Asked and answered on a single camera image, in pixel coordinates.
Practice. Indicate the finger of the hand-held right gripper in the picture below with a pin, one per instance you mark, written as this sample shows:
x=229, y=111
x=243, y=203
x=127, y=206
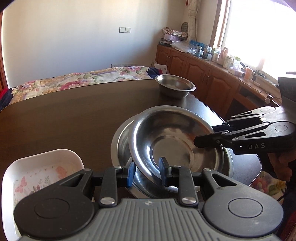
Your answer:
x=208, y=141
x=231, y=124

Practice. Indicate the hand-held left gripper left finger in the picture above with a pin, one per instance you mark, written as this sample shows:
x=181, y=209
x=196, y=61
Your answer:
x=130, y=172

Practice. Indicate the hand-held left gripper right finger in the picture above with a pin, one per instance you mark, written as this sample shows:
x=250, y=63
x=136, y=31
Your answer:
x=163, y=172

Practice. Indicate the large steel bowl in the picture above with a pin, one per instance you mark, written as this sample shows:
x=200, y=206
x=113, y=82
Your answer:
x=122, y=143

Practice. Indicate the medium steel bowl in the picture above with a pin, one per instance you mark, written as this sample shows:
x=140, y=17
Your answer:
x=171, y=134

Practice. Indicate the floral plate with pink butterflies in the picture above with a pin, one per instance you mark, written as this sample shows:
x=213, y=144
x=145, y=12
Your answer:
x=44, y=171

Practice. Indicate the person's right hand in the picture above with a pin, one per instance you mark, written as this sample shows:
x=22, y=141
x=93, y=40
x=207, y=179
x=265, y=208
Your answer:
x=285, y=165

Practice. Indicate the dark grey box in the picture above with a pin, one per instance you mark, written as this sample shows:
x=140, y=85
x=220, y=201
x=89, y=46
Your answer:
x=288, y=89

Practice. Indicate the floral cloth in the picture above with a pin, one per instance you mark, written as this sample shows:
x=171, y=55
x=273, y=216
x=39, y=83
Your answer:
x=266, y=186

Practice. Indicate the wooden cabinet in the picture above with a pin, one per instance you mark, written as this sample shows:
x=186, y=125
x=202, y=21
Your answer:
x=198, y=69

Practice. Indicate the small steel bowl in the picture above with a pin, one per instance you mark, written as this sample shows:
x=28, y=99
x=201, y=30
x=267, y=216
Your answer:
x=174, y=84

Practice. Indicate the row of bottles and jars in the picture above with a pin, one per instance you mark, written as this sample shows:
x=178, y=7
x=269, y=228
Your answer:
x=215, y=53

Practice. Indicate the white carton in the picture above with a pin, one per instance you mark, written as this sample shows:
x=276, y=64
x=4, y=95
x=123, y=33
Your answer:
x=160, y=67

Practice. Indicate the clear plastic bag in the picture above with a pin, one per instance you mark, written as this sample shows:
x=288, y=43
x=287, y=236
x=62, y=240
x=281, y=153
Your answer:
x=183, y=46

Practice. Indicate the window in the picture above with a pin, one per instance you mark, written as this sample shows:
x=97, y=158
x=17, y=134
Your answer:
x=259, y=30

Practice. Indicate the black book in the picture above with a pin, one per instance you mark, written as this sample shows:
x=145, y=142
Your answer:
x=164, y=43

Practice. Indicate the floral bedspread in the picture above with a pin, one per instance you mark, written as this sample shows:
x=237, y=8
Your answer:
x=81, y=80

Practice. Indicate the pink box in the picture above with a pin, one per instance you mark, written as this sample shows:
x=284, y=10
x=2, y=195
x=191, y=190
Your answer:
x=170, y=37

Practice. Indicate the patterned paper bundle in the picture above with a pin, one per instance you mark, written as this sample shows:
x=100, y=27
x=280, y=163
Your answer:
x=172, y=31

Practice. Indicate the patterned curtain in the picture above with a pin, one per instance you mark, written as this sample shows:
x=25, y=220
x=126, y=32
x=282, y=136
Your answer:
x=195, y=18

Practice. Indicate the dark blue cloth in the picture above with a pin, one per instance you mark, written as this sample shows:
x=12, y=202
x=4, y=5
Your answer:
x=5, y=103

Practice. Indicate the red cloth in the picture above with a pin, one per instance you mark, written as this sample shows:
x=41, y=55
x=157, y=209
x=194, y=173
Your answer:
x=2, y=93

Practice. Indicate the row of wall sockets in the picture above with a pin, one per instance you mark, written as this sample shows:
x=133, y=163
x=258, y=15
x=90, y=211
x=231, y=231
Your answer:
x=123, y=65

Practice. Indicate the white wall switch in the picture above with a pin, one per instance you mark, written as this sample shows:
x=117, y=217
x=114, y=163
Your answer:
x=124, y=29

